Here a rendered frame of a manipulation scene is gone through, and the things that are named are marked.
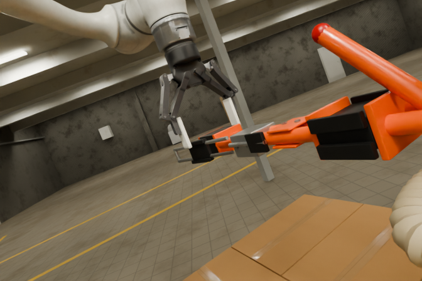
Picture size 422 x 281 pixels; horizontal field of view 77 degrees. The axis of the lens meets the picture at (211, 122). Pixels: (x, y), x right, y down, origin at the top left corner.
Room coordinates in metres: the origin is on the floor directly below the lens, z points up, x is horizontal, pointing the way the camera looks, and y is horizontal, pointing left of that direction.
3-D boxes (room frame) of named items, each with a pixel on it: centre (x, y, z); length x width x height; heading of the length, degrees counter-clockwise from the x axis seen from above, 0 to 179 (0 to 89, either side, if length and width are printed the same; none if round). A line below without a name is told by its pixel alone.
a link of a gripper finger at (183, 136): (0.57, 0.07, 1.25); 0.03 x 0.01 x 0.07; 28
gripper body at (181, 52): (0.61, 0.01, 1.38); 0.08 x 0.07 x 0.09; 118
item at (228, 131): (0.62, -0.01, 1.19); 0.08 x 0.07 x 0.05; 27
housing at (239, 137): (0.50, -0.07, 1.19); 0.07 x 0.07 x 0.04; 27
